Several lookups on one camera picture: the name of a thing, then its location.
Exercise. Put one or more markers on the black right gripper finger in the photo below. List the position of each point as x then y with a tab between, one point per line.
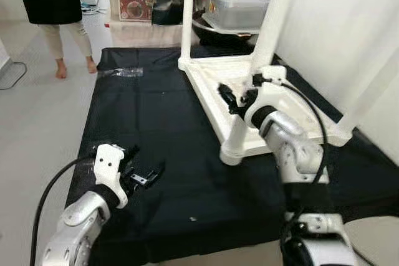
227	96

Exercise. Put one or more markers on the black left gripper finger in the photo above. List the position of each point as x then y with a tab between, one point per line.
132	151
153	172

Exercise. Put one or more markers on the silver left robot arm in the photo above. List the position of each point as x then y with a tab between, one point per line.
78	216

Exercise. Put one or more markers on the black table cloth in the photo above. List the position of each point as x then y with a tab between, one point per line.
187	172

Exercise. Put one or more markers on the black wok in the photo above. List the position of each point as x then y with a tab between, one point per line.
212	30

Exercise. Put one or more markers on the clear crumpled tape strip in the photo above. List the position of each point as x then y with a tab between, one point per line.
121	71

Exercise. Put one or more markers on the clear plastic lidded container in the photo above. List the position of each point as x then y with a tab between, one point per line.
237	10

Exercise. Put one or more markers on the beige cloth covered bench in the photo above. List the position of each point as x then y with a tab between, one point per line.
143	32

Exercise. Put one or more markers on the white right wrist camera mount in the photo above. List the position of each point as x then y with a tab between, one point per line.
271	91

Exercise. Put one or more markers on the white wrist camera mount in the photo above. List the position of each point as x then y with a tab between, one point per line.
107	166
271	91

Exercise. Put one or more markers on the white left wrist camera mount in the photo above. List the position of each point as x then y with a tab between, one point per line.
107	166

